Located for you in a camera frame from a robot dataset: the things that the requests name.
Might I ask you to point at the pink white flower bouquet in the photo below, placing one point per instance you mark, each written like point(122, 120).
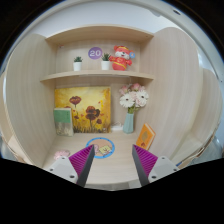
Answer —
point(133, 97)

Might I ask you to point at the green book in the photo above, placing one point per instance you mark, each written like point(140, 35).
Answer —
point(63, 121)

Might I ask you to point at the pale blue vase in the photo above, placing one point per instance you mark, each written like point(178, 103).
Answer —
point(128, 126)

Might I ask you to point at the wooden shelf cabinet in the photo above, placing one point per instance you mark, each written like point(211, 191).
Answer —
point(184, 105)

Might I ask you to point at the left small potted plant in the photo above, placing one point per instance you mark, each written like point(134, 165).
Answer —
point(77, 63)

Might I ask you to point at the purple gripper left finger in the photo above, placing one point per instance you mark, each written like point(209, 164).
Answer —
point(75, 168)

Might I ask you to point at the orange book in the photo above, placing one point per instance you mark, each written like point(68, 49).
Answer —
point(145, 137)

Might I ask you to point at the white small object behind vase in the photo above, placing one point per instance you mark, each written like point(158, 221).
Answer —
point(116, 127)

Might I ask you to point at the small potted plant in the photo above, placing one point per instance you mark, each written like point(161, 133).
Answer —
point(105, 64)
point(77, 63)

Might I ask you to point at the yellow poppy flower painting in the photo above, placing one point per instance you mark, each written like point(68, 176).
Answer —
point(90, 107)

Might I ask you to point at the pink computer mouse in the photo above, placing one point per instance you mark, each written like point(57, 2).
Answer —
point(61, 153)

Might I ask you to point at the purple round number sticker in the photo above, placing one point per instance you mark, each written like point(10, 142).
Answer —
point(95, 53)

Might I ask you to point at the red plush mouse toy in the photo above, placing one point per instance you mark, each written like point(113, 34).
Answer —
point(121, 59)

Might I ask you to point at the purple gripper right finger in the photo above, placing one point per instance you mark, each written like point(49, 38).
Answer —
point(151, 168)

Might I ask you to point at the right small potted plant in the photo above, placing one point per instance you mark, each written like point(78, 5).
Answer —
point(105, 64)

